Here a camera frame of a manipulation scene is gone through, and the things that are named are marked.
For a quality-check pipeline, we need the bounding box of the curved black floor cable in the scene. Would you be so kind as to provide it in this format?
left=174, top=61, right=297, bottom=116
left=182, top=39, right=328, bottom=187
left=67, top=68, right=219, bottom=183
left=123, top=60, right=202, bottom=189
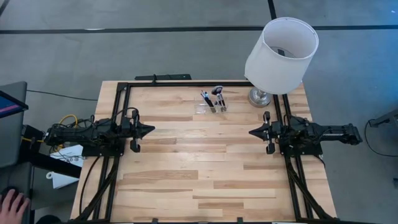
left=364, top=119, right=398, bottom=158

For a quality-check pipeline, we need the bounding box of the slim brush with silver ferrule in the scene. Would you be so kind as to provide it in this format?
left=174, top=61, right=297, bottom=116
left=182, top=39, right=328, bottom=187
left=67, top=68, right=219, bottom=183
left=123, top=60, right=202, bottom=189
left=201, top=91, right=216, bottom=112

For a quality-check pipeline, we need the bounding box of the grey side desk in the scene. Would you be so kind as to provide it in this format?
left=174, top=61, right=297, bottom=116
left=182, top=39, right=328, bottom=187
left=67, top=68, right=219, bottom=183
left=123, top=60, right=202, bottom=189
left=0, top=81, right=34, bottom=224

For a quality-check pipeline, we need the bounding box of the black camera bar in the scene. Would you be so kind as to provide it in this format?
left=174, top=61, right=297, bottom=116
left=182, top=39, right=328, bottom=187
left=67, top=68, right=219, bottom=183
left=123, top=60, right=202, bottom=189
left=134, top=73, right=192, bottom=81

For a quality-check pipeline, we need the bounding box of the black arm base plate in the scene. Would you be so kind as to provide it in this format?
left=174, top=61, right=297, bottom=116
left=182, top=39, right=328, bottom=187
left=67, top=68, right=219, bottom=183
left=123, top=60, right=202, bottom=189
left=81, top=144, right=126, bottom=157
left=278, top=142, right=324, bottom=157

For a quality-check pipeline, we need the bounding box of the white shade table lamp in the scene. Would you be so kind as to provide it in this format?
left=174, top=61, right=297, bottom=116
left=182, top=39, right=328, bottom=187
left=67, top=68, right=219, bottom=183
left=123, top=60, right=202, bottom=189
left=244, top=17, right=320, bottom=109

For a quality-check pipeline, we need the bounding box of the short black silver-ended brush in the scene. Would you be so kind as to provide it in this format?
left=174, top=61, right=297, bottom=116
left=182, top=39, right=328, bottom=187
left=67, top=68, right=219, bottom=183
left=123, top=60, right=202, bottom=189
left=203, top=93, right=218, bottom=113

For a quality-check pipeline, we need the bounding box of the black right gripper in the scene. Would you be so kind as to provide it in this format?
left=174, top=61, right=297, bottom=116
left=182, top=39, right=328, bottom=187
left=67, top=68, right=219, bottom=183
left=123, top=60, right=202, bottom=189
left=248, top=111, right=285, bottom=155

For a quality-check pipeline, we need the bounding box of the white printed paper sheet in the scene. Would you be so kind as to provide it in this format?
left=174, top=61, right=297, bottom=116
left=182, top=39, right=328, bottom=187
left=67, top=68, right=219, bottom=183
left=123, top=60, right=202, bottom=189
left=49, top=144, right=85, bottom=169

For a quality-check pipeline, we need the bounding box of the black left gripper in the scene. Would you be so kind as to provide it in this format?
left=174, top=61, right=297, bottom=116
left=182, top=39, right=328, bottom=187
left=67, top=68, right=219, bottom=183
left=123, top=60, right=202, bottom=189
left=119, top=109, right=155, bottom=153

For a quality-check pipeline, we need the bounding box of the black equipment stand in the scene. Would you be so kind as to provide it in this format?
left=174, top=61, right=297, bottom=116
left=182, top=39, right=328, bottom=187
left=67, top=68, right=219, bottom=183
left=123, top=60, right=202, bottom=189
left=20, top=124, right=82, bottom=179

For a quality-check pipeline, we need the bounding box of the person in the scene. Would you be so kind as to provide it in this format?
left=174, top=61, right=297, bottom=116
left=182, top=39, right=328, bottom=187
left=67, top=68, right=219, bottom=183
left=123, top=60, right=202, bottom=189
left=35, top=214, right=62, bottom=224

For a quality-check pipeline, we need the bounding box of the dark computer monitor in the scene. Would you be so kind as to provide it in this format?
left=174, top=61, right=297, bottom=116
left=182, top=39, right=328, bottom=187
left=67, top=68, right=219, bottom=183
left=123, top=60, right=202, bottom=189
left=0, top=89, right=29, bottom=119

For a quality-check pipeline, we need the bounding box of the person's hand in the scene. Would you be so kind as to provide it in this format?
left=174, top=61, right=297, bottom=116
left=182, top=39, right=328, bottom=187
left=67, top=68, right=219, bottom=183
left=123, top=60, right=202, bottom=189
left=0, top=189, right=31, bottom=224

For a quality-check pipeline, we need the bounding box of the yellow cable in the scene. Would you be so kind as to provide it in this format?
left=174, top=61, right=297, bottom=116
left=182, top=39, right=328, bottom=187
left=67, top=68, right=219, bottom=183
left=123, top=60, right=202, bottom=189
left=21, top=114, right=78, bottom=150

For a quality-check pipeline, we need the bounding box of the thin black floor cable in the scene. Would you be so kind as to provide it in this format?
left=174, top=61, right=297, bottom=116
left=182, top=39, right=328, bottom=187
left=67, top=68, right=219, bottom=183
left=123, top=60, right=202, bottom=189
left=26, top=89, right=99, bottom=102

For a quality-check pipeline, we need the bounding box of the white paper tag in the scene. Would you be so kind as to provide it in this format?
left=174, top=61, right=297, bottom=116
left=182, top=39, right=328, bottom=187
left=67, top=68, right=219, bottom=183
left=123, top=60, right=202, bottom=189
left=45, top=170, right=80, bottom=190

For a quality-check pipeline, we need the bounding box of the black aluminium table frame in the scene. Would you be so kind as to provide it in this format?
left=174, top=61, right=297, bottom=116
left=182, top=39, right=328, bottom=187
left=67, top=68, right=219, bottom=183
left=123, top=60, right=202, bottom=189
left=67, top=81, right=341, bottom=224

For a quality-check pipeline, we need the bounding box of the clear plastic organizer container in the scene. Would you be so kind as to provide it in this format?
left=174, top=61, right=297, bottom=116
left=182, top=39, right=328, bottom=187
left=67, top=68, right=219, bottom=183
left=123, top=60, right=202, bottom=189
left=194, top=96, right=228, bottom=115

